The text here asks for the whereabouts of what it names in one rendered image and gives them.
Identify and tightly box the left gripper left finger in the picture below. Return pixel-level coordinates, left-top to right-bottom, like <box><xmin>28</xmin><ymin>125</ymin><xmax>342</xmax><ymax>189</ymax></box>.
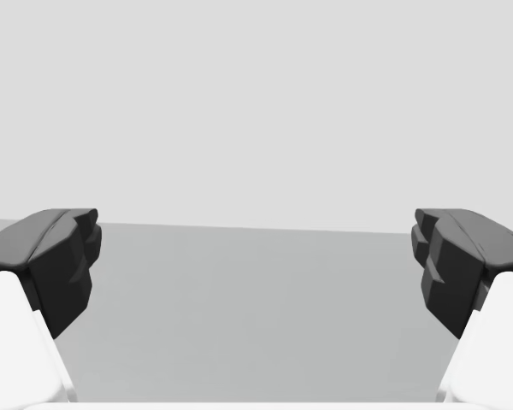
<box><xmin>0</xmin><ymin>208</ymin><xmax>103</xmax><ymax>404</ymax></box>

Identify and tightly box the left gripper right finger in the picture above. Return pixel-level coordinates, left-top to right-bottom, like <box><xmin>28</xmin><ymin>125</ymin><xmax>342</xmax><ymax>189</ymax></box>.
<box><xmin>410</xmin><ymin>208</ymin><xmax>513</xmax><ymax>404</ymax></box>

